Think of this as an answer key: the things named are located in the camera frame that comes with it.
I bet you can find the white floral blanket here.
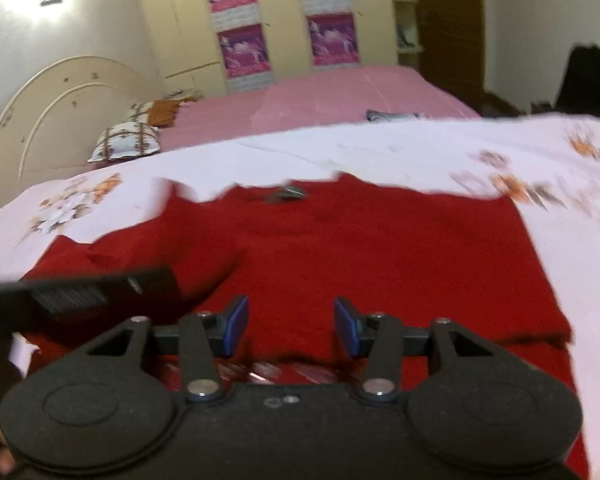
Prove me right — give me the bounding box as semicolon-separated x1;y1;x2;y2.
0;112;600;480

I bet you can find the striped folded cloth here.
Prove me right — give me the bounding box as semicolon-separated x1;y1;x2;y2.
365;108;422;124

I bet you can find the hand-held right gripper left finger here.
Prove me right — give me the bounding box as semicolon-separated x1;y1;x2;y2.
81;294;251;404

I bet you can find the cream open shelf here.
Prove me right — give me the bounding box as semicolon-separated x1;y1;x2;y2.
387;0;426;56

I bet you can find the cream wooden headboard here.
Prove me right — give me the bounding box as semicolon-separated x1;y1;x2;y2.
0;55;163;211

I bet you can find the orange brown cushion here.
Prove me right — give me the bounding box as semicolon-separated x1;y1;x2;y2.
147;97;187;128

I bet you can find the brown wooden door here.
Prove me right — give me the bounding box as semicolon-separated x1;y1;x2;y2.
410;0;486;106

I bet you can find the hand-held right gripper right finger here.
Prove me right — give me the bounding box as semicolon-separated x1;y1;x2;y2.
333;296;502;405

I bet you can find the black cloth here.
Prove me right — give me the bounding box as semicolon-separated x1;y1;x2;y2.
555;44;600;120

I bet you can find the white brown patterned pillow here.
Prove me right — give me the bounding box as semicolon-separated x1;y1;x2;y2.
129;101;156;124
87;121;162;163

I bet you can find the pink bed sheet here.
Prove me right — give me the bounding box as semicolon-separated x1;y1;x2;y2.
157;64;483;153

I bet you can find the red knit garment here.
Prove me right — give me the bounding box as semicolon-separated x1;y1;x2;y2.
22;172;591;480

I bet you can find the cream wardrobe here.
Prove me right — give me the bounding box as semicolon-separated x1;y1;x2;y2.
132;0;401;96

